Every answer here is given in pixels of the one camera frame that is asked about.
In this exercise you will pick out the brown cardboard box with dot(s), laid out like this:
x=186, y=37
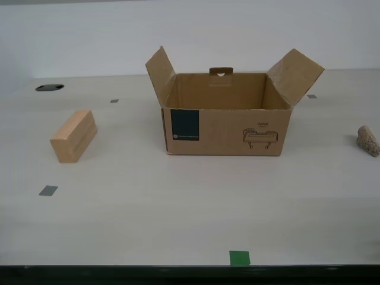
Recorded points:
x=225, y=133

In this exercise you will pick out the light wooden block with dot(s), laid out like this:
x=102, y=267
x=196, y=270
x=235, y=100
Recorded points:
x=74, y=136

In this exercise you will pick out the speckled granite rock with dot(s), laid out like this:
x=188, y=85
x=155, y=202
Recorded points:
x=368, y=142

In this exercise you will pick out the green tape square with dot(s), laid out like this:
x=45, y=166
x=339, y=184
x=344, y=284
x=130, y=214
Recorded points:
x=239, y=257

